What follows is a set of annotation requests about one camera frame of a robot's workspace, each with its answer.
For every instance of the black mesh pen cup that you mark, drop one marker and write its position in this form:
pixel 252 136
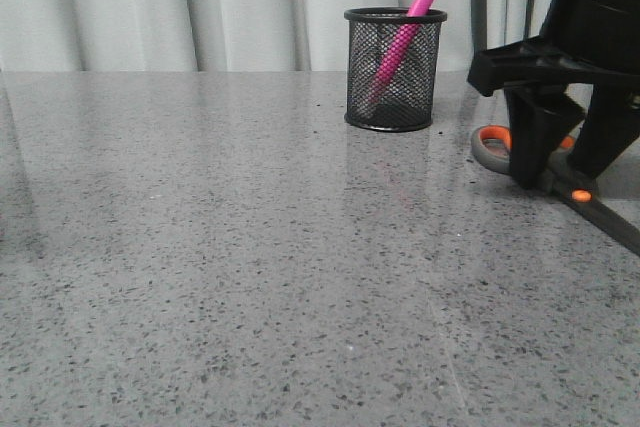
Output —
pixel 407 103

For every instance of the pink highlighter pen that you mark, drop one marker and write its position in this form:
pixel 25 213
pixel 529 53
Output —
pixel 396 51

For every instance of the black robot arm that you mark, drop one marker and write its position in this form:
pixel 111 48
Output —
pixel 582 69

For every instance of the white curtain backdrop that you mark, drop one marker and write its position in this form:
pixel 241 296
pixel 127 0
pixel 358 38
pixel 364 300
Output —
pixel 219 35

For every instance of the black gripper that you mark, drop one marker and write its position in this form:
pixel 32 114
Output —
pixel 581 41

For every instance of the grey orange scissors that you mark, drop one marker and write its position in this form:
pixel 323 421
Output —
pixel 491 145

